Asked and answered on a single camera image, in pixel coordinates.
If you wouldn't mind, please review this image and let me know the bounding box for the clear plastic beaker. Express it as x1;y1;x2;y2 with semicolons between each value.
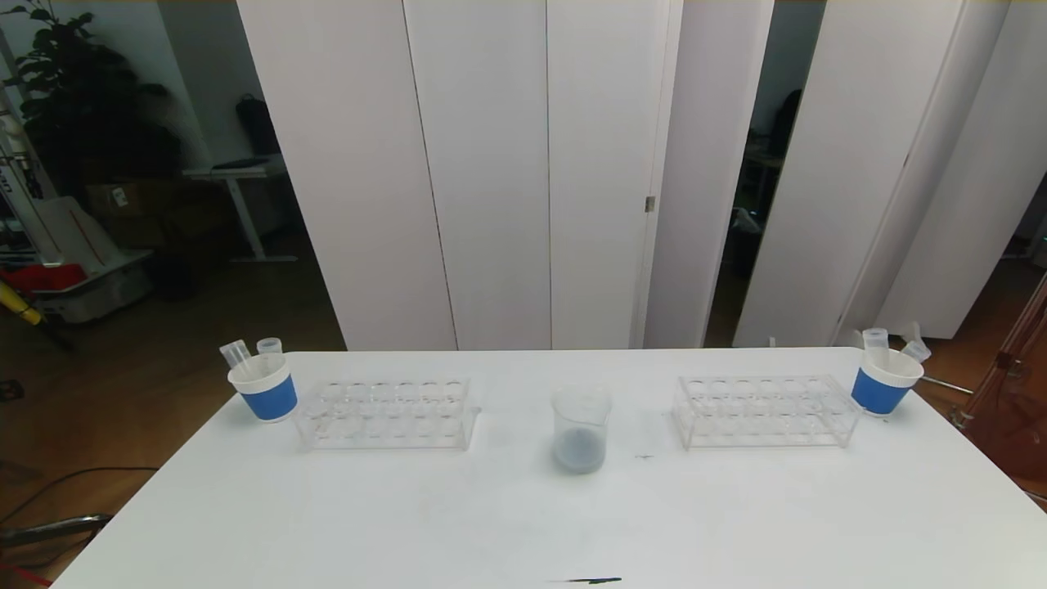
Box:
550;384;613;474

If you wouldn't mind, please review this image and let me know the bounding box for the clear acrylic test tube rack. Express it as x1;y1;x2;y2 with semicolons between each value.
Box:
294;376;482;451
672;375;864;448

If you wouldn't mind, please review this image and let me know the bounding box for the blue and white paper cup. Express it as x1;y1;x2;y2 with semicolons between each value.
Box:
227;352;299;423
851;347;925;416

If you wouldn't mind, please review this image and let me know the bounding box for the black backpack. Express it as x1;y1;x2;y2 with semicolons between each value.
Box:
236;93;281;158

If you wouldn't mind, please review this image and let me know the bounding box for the brown cardboard box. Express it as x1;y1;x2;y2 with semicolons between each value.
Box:
86;180;164;218

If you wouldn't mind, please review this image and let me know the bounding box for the white machine with red line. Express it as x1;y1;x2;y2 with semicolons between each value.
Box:
29;195;156;324

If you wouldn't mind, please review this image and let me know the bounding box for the dark green potted plant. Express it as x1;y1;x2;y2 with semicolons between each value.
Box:
4;0;185;197

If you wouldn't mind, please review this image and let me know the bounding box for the yellow tool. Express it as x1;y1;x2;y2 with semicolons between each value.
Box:
0;280;46;326

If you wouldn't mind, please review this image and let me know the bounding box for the brown metal stand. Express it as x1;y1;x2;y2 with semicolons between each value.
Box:
949;270;1047;492

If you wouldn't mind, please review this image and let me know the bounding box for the white robot column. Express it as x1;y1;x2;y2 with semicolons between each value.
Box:
0;82;62;267

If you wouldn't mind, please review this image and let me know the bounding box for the grey metal chair leg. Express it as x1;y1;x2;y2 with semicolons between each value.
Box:
0;512;115;547

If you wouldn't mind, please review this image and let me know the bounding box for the black floor cable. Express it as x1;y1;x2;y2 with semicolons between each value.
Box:
0;465;160;524

